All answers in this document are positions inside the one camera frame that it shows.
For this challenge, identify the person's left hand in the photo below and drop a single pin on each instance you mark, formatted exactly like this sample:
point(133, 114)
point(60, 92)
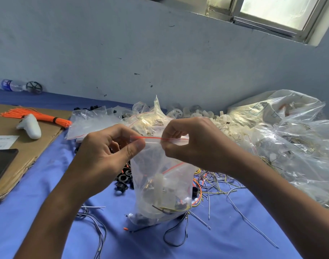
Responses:
point(102, 159)

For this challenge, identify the person's right hand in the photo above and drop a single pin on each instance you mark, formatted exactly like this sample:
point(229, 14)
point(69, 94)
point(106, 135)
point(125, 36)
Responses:
point(205, 143)

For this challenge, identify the pile of black plastic rings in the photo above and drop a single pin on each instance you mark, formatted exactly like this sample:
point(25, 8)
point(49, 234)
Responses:
point(124, 178)

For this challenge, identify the pile of white plastic wheels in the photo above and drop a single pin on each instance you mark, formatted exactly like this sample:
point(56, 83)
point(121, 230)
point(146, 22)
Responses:
point(229, 124)

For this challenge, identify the stack of plastic bags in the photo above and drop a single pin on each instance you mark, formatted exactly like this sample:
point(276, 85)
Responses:
point(91, 124)

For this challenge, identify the clear zip plastic bag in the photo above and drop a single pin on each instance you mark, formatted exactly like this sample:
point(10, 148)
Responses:
point(164, 186)

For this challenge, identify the pile of large plastic bags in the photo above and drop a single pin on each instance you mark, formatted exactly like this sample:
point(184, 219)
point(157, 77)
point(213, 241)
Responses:
point(294, 137)

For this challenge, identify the person's right forearm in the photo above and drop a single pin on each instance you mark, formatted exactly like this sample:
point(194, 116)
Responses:
point(291, 207)

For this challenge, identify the person's left forearm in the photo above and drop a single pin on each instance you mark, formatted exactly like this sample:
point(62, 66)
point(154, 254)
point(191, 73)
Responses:
point(56, 229)

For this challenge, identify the white handheld device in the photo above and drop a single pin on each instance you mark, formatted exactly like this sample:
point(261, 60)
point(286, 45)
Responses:
point(29, 126)

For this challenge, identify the orange tie bundle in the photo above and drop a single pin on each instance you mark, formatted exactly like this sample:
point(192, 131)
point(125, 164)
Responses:
point(35, 115)

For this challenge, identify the brown cardboard sheet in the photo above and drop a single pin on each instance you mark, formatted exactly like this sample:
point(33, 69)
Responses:
point(18, 159)

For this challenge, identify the black round wheel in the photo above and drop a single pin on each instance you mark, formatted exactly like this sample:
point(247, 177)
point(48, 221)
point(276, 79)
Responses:
point(34, 88)

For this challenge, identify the black smartphone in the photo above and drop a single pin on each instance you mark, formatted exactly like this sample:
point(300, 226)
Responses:
point(1, 164)

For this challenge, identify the white paper sheet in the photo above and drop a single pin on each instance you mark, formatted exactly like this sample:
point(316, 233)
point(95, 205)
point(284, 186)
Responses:
point(2, 141)

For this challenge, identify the blue cloth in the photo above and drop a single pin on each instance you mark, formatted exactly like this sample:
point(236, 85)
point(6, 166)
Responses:
point(24, 223)

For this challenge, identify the clear plastic water bottle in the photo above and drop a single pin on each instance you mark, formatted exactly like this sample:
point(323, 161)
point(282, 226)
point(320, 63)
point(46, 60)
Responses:
point(10, 85)

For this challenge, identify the window frame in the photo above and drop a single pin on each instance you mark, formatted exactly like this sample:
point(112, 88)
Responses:
point(278, 18)

